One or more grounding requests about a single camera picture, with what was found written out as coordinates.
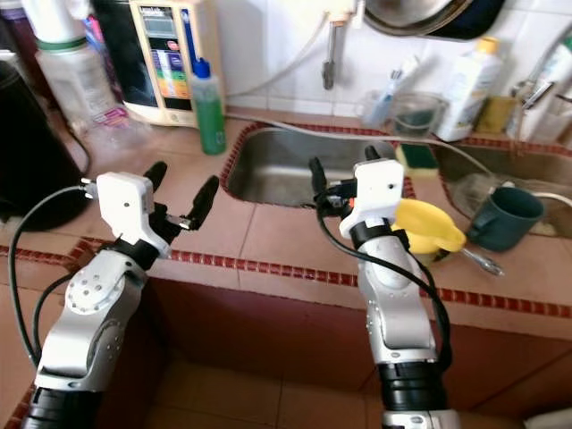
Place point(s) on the steel sink faucet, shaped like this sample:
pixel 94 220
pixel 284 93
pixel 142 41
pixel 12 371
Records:
pixel 541 89

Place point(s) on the steel double sink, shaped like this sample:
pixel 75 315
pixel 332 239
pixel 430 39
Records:
pixel 286 165

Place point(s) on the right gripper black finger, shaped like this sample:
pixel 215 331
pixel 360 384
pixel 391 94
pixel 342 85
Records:
pixel 320 183
pixel 372 154

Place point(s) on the steel wall tap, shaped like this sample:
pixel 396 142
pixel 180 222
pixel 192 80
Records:
pixel 331 63

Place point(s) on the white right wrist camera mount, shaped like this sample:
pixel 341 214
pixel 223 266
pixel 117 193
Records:
pixel 375 188

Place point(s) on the yellow sponge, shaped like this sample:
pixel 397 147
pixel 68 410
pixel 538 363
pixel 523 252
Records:
pixel 493 116

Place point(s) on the clear plastic container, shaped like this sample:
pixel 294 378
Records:
pixel 416 116

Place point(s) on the green scrub sponge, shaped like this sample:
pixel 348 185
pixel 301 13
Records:
pixel 418 158

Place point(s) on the teal mug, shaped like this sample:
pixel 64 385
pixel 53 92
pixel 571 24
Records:
pixel 509 219

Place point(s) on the pink labelled plastic packet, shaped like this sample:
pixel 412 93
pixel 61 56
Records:
pixel 107 116

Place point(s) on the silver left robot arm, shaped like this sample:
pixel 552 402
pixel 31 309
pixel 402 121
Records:
pixel 94 313

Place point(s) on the clear crumpled plastic bag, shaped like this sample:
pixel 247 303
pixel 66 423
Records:
pixel 469 192

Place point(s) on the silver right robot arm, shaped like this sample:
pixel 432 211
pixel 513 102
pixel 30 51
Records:
pixel 398 304

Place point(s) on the hanging steel wok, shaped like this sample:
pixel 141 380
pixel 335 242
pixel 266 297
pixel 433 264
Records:
pixel 429 16

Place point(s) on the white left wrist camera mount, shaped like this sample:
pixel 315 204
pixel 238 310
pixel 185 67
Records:
pixel 130 206

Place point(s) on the clear toothbrush cup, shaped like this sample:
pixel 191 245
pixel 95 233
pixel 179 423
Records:
pixel 375 112

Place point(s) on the green dish soap bottle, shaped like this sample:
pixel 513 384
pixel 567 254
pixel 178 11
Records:
pixel 208 116

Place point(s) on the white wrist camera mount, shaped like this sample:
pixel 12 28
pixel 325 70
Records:
pixel 130 206
pixel 375 188

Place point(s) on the white detergent bottle yellow cap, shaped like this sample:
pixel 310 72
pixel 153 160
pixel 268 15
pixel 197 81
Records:
pixel 465 89

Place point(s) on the black electric kettle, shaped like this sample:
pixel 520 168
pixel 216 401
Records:
pixel 40 152

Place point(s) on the white jar green lid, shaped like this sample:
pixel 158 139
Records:
pixel 76 85

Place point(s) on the white toothbrush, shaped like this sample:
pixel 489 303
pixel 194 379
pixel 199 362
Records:
pixel 407 73

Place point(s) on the cream water ionizer machine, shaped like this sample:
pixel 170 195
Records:
pixel 170 71

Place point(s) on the yellow plastic bowl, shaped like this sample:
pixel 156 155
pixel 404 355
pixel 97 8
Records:
pixel 429 228

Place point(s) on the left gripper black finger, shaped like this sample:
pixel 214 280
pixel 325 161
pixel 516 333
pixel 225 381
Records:
pixel 156 175
pixel 204 201

